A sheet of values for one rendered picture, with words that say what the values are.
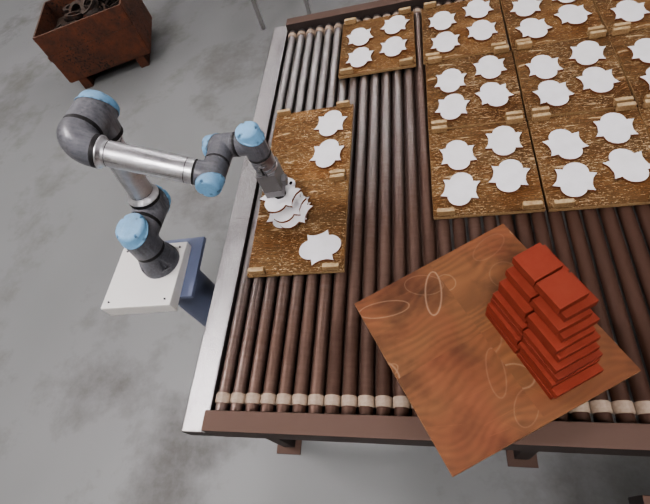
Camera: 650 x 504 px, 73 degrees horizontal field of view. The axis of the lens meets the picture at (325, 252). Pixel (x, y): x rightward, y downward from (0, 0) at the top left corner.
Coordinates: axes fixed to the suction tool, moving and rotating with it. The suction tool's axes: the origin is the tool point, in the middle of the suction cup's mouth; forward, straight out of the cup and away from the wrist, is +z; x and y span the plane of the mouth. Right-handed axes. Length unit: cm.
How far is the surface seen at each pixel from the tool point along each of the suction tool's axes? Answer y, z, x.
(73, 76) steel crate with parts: 270, 91, 259
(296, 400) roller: -66, 14, -4
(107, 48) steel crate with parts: 280, 79, 215
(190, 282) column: -18.8, 19.6, 41.9
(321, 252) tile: -17.5, 11.9, -11.7
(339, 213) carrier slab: -1.1, 12.9, -18.0
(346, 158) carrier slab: 25.4, 12.9, -21.1
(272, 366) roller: -55, 15, 4
